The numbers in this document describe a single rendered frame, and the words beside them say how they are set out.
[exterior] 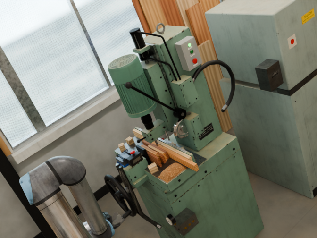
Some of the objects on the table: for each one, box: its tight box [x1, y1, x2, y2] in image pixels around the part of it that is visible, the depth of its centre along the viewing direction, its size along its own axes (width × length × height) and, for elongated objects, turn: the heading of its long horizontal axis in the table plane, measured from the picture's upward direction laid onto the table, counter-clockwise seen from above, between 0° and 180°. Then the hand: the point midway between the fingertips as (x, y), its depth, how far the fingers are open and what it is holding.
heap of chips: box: [158, 162, 187, 183], centre depth 217 cm, size 9×14×4 cm, turn 156°
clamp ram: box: [135, 145, 150, 162], centre depth 234 cm, size 9×8×9 cm
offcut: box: [147, 162, 159, 174], centre depth 224 cm, size 5×4×4 cm
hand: (123, 219), depth 228 cm, fingers closed
